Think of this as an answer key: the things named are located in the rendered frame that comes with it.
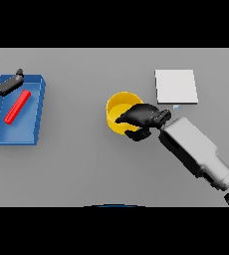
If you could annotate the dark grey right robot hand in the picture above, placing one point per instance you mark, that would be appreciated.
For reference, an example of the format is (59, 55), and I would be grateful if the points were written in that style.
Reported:
(143, 116)

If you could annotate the yellow bowl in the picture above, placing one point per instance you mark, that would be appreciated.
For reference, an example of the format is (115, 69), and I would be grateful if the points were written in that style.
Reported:
(118, 111)

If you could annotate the red beaker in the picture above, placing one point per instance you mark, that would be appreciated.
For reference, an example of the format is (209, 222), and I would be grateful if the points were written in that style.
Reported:
(17, 107)

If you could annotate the pale square measuring scale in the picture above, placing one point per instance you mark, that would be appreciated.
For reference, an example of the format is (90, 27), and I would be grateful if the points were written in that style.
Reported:
(176, 87)

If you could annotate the blue tray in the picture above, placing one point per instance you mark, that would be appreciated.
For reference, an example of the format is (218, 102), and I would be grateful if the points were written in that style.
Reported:
(18, 114)

